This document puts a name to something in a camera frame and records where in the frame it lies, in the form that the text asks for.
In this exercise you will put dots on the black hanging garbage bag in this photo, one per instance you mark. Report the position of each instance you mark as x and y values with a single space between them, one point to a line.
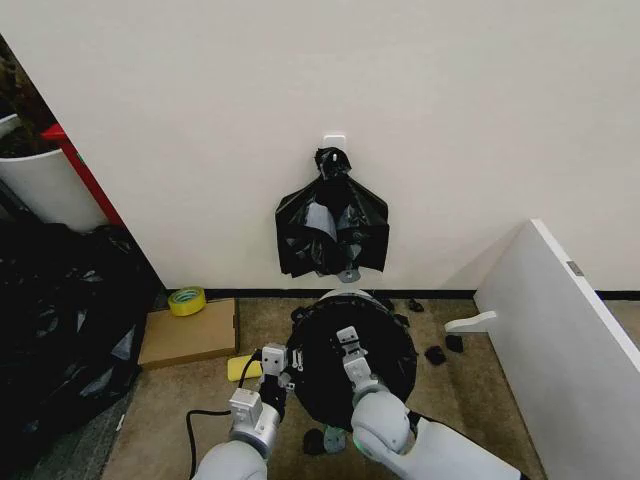
300 230

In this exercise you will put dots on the yellow sponge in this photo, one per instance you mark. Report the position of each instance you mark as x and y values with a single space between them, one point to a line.
239 369

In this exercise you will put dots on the grey round disc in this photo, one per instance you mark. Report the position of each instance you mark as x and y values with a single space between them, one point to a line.
334 440

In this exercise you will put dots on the large black garbage bag pile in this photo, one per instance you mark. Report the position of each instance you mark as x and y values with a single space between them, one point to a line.
55 325

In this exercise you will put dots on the white cylindrical planter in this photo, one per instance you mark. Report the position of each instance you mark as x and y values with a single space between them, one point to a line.
50 185

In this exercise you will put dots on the small metal hinge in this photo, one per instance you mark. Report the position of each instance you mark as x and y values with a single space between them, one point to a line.
576 268

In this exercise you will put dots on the flat brown cardboard box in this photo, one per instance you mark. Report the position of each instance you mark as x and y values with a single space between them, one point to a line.
190 340

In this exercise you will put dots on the white wall hook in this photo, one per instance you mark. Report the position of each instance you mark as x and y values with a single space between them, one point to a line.
334 138

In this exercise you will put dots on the grey round tag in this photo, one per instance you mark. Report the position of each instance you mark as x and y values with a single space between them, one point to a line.
348 275

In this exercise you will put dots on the black bin liner bag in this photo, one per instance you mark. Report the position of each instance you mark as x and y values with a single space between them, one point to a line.
320 350

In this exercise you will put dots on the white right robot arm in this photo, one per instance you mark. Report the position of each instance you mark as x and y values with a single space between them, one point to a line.
385 420

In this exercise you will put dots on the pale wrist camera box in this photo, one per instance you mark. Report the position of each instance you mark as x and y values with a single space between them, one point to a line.
273 358
348 335

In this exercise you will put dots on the white wooden board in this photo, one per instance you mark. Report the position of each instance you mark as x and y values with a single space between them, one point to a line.
555 330

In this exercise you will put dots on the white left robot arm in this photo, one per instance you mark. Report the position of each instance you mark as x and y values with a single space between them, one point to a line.
235 457

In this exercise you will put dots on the black plastic scrap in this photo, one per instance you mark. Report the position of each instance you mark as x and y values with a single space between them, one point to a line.
414 304
313 442
435 355
454 342

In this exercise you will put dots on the yellow tape roll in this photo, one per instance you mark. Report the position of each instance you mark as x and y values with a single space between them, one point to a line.
187 301

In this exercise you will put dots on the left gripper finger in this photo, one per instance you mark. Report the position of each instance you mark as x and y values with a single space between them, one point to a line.
296 361

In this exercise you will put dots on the dark dried plant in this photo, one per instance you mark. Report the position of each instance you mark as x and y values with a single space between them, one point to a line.
22 107

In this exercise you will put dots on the red board edge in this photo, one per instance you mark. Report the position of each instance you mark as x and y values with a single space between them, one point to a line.
95 185

